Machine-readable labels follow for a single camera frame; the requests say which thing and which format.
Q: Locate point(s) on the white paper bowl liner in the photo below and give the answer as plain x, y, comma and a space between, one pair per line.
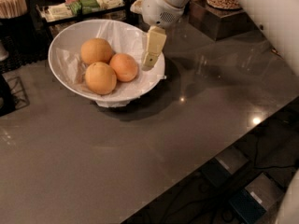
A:
67, 66

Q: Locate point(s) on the blue floor box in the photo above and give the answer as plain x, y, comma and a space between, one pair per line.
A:
256, 198
223, 166

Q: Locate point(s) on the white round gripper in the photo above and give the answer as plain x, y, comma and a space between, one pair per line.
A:
156, 10

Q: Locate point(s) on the black tea bag rack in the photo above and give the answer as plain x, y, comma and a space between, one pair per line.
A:
109, 9

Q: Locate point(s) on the far blue floor box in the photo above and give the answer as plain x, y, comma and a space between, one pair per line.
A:
223, 166

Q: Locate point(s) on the white tea bag packets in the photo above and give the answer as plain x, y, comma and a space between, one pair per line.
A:
58, 12

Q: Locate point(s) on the near blue floor box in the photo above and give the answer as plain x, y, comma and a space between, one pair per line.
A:
256, 198

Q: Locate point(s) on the black wire rack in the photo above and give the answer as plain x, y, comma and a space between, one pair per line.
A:
13, 95

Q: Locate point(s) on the green tea bag packets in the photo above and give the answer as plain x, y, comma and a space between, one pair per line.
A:
82, 7

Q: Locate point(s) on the dark metal box stand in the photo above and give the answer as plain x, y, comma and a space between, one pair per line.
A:
218, 24

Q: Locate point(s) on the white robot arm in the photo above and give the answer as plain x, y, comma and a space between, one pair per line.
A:
278, 20

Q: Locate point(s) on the orange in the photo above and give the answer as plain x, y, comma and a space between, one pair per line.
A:
96, 50
125, 67
100, 78

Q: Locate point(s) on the white bowl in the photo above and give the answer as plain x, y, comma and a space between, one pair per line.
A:
71, 47

